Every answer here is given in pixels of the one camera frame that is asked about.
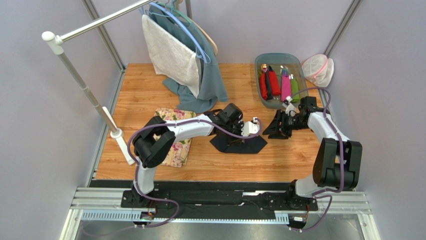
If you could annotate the red napkin roll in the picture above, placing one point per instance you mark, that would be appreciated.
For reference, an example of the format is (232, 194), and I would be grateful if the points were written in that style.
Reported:
(269, 86)

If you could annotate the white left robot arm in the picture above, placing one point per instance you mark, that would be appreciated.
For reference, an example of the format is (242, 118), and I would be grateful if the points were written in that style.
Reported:
(150, 145)

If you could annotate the wooden clothes hanger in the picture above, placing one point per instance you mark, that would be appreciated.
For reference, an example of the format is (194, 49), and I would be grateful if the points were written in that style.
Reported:
(210, 40)

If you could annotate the pink napkin roll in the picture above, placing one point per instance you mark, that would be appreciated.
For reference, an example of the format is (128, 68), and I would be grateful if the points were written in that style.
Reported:
(286, 88)

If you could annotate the green napkin roll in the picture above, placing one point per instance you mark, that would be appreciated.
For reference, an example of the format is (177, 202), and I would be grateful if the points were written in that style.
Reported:
(294, 90)

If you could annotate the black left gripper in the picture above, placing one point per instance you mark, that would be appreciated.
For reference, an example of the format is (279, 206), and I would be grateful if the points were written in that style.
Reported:
(240, 126)

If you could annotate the black paper napkin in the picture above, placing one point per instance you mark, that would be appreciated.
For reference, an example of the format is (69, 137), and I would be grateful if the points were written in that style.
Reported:
(228, 144)

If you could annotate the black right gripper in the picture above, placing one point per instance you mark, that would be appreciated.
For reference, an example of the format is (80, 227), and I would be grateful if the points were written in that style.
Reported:
(282, 123)

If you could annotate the teal hanging garment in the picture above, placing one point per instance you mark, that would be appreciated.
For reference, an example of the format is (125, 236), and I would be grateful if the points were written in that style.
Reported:
(211, 87)

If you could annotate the white towel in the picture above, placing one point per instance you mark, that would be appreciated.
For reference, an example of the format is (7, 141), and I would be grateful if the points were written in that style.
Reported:
(171, 57)

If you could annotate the grey plastic bin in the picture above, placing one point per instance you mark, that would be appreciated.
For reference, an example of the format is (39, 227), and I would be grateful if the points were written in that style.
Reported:
(278, 62)

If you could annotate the white mesh laundry bag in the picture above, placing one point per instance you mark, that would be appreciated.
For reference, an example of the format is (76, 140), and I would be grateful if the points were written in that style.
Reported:
(319, 70)

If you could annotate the blue clothes hanger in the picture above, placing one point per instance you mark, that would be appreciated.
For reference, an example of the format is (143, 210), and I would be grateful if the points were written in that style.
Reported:
(200, 53)

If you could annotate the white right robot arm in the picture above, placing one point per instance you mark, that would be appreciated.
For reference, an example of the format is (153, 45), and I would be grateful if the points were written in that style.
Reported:
(338, 161)

